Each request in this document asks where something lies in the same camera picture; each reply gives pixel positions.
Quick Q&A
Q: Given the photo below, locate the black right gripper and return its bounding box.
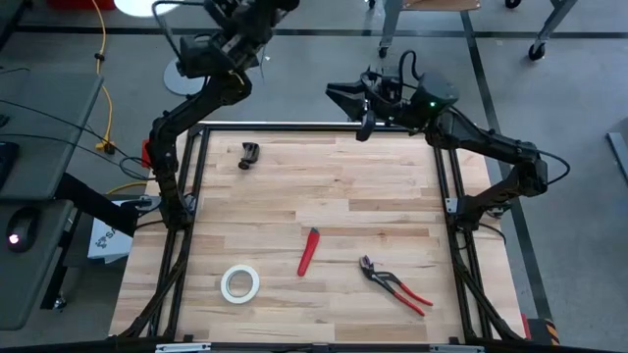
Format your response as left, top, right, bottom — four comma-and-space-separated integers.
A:
325, 73, 429, 143

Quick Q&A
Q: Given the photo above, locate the black screw clamp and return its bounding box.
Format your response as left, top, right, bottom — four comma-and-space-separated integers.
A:
237, 141, 262, 172

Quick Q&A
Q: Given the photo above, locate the wooden-top table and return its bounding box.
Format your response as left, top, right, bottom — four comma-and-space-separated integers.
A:
377, 0, 578, 63

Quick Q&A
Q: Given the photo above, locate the red floor bin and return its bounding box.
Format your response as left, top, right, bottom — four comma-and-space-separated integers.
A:
47, 0, 116, 12

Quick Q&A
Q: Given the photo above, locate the white tape roll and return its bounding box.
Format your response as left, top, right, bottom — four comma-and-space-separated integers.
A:
219, 264, 262, 306

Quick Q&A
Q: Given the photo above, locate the silver aluminium extrusion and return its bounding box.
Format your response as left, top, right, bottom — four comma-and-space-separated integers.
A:
428, 344, 485, 353
155, 342, 213, 353

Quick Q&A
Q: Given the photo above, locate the grey desk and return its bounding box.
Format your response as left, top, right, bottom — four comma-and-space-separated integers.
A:
0, 72, 106, 331

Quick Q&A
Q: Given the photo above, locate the grey metal bar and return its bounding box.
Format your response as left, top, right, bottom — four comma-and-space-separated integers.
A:
604, 130, 628, 183

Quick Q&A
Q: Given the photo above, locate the white cardboard box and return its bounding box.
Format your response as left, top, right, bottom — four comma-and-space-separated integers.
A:
87, 214, 135, 265

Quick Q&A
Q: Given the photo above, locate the hazard-striped black box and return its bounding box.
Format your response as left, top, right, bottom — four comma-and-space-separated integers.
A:
520, 313, 561, 346

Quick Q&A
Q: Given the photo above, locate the black computer mouse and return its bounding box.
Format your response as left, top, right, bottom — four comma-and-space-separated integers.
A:
5, 206, 42, 254

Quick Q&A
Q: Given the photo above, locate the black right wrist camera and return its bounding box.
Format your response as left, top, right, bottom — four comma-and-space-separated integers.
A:
381, 66, 407, 97

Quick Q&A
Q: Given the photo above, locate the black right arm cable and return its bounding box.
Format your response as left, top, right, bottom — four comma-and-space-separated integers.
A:
397, 49, 424, 87

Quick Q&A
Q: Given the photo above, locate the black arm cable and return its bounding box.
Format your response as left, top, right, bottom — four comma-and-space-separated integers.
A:
150, 0, 210, 63
397, 49, 424, 87

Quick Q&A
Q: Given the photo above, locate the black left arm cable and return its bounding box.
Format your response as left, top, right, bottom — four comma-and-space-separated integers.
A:
150, 0, 210, 63

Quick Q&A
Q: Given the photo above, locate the yellow cable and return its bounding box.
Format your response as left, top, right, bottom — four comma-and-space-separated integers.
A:
89, 0, 148, 196

